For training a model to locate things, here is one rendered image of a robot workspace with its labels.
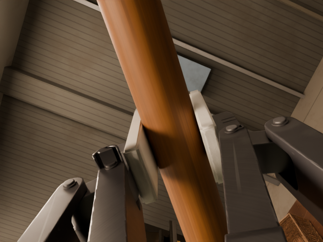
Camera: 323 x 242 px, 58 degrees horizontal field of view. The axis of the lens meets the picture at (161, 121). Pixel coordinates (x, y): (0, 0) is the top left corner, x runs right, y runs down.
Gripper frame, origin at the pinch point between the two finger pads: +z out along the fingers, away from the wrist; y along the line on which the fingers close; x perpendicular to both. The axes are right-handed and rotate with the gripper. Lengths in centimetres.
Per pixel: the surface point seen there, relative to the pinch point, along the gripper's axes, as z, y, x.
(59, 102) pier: 312, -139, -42
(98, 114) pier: 313, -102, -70
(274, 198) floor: 276, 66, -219
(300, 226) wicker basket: 135, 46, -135
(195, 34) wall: 338, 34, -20
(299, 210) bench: 159, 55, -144
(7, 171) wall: 321, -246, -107
